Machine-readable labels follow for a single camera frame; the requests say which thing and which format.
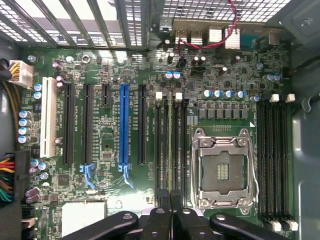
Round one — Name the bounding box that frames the black RAM slot white latch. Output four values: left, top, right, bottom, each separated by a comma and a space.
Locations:
154, 91, 164, 201
281, 93, 299, 232
173, 91, 183, 193
265, 93, 283, 232

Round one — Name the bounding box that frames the silver CPU socket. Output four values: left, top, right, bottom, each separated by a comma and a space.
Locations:
190, 127, 260, 216

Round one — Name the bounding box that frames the silver chipset heatsink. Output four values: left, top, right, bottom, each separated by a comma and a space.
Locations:
60, 200, 108, 238

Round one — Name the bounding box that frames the silver socket locking lever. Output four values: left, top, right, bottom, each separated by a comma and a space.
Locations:
246, 139, 260, 203

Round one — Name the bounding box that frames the long black expansion slot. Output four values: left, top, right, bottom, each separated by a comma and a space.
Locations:
62, 82, 76, 165
137, 84, 148, 166

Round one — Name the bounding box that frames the black expansion slot blue latch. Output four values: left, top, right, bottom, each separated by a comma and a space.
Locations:
79, 83, 97, 190

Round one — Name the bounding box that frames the short black expansion slot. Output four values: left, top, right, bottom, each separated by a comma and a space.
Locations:
100, 83, 112, 109

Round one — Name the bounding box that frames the black main power connector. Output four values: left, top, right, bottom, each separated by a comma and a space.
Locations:
13, 150, 32, 207

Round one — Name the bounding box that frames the green motherboard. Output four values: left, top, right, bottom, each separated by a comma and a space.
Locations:
19, 46, 295, 240

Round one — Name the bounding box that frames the white PCI expansion slot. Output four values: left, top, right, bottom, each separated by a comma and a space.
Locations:
39, 76, 58, 159

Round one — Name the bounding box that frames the grey metal PC case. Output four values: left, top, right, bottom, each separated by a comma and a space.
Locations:
0, 0, 320, 240

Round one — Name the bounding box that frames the rear port block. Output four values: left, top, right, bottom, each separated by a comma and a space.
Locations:
171, 20, 281, 50

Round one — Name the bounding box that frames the white power connector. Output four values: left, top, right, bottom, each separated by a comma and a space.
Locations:
6, 59, 34, 88

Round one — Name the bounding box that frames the multicoloured power wire bundle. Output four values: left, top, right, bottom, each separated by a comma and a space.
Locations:
0, 153, 16, 205

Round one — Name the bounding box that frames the yellow black wire bundle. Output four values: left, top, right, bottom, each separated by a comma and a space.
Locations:
0, 57, 22, 131

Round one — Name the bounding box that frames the red fan wire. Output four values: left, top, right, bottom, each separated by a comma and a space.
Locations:
175, 0, 243, 69

